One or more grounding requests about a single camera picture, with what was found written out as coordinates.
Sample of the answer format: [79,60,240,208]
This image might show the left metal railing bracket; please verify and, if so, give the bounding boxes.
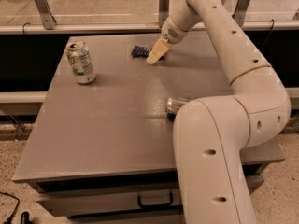
[34,0,57,30]

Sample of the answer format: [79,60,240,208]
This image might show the metal railing bracket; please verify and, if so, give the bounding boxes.
[158,0,170,27]
[233,0,250,27]
[34,0,57,30]

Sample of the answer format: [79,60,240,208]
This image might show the metal railing base beam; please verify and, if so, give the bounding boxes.
[0,21,299,35]

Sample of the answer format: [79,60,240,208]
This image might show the black floor cable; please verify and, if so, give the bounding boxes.
[0,190,32,224]

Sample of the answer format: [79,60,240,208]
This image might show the grey drawer cabinet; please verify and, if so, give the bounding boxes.
[11,31,286,224]

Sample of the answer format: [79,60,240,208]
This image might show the black drawer handle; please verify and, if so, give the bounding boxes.
[137,193,174,210]

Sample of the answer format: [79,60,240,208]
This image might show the middle metal railing bracket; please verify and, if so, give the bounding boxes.
[158,0,170,27]

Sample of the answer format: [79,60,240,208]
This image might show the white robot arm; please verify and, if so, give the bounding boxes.
[147,0,291,224]

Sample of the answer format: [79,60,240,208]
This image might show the right metal railing bracket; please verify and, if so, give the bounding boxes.
[233,0,250,27]

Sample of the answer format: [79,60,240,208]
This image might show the green white soda can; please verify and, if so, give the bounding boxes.
[65,41,96,84]

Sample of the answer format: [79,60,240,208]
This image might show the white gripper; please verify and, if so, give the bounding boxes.
[147,17,187,65]

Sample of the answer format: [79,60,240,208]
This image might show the blue silver energy drink can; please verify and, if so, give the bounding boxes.
[165,98,189,120]

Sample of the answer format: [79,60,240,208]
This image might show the blue rxbar blueberry wrapper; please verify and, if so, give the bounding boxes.
[131,45,152,58]

